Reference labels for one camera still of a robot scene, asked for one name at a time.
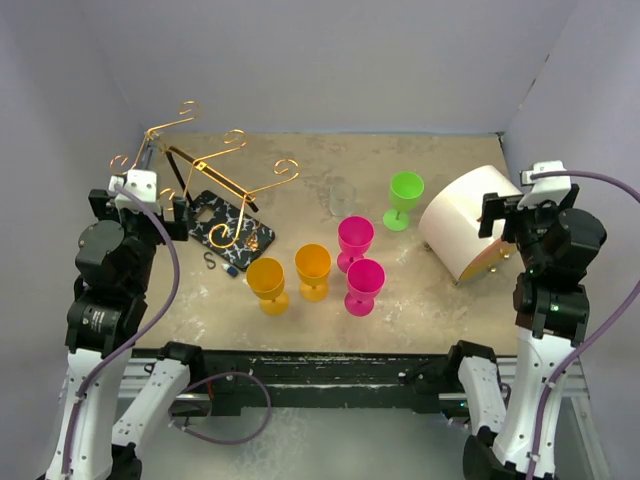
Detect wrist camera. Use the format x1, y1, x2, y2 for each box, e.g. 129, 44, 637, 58
108, 169, 162, 214
518, 160, 571, 210

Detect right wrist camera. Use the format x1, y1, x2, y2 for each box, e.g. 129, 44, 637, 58
518, 160, 571, 210

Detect orange wine glass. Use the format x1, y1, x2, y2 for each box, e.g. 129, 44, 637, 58
246, 257, 289, 316
295, 244, 332, 302

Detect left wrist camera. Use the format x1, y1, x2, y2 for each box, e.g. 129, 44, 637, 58
108, 169, 162, 214

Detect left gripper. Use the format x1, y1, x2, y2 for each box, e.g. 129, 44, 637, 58
91, 188, 186, 292

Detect pink wine glass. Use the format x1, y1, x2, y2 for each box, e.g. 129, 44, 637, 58
337, 216, 375, 273
344, 258, 386, 317

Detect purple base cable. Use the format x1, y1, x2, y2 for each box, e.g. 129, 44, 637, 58
168, 371, 273, 446

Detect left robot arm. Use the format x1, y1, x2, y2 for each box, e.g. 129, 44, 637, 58
43, 187, 206, 479

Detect orange wine glass left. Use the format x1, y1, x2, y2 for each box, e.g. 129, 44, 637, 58
246, 257, 289, 316

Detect orange wine glass right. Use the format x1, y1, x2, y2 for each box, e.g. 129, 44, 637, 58
295, 244, 332, 302

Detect black S carabiner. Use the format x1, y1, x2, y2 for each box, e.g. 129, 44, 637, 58
203, 251, 217, 270

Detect pink wine glass front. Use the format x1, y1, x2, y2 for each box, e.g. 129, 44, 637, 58
344, 258, 386, 317

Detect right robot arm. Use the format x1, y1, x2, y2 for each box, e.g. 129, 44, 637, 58
444, 185, 607, 479

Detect green wine glass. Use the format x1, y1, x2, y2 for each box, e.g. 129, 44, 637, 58
383, 171, 424, 232

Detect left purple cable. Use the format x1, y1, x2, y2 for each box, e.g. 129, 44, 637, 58
60, 182, 181, 480

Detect black base frame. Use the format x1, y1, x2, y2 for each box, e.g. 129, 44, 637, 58
119, 344, 506, 419

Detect small blue dropper bottle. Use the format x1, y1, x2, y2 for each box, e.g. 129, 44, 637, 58
222, 265, 238, 277

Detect gold wine glass rack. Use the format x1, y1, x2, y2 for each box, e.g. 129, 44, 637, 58
110, 100, 300, 272

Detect white cylindrical box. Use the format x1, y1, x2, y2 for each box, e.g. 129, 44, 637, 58
419, 165, 520, 284

